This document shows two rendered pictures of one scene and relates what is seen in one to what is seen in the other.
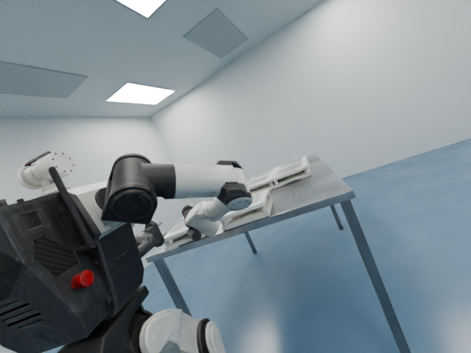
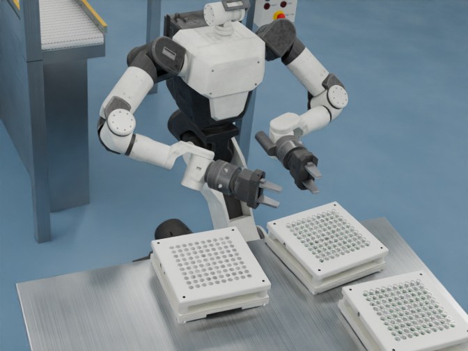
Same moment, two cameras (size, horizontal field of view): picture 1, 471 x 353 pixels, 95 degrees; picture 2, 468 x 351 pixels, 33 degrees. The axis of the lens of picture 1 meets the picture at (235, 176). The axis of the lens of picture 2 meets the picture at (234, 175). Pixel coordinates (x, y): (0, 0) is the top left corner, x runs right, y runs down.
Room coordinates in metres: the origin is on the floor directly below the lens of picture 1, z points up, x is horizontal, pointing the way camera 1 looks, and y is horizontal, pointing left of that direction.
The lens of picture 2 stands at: (2.26, -1.01, 2.28)
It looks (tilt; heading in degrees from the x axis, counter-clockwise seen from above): 34 degrees down; 137
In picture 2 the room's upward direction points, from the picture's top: 6 degrees clockwise
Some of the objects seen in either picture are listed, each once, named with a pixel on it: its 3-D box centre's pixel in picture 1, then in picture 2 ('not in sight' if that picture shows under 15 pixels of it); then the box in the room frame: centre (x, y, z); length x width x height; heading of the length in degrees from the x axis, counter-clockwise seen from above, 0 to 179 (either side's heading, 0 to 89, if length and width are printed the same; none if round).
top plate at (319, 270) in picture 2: (188, 225); (326, 238); (1.20, 0.35, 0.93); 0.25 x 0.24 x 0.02; 82
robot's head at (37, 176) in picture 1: (50, 174); (223, 15); (0.57, 0.44, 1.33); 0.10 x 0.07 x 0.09; 82
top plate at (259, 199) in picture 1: (245, 204); (209, 264); (1.11, 0.01, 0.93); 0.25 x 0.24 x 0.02; 72
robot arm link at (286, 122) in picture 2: not in sight; (287, 130); (0.81, 0.54, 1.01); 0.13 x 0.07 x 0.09; 95
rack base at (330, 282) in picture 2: (193, 232); (324, 251); (1.20, 0.35, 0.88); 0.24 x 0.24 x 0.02; 82
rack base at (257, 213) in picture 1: (249, 211); (208, 278); (1.11, 0.01, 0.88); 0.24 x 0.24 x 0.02; 72
